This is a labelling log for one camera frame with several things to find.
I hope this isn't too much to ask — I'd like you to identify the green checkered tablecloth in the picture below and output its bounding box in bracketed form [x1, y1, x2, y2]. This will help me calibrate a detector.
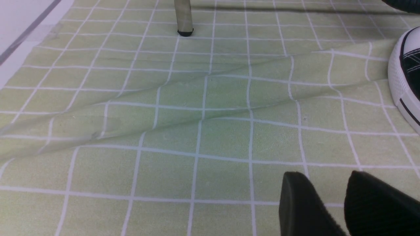
[1, 0, 419, 236]

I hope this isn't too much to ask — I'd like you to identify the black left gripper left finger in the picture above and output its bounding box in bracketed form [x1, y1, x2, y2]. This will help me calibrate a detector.
[279, 171, 346, 236]

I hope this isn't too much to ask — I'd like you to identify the metal shoe rack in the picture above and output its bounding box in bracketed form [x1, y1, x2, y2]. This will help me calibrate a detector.
[174, 0, 194, 37]

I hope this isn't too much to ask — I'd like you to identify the black knit sneaker left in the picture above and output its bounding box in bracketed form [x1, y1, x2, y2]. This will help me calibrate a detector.
[382, 0, 420, 14]

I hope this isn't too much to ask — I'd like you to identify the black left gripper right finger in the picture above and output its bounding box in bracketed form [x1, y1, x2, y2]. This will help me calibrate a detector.
[344, 171, 420, 236]

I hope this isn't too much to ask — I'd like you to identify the black white canvas sneaker left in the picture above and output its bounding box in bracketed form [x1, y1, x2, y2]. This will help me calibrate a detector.
[388, 27, 420, 133]

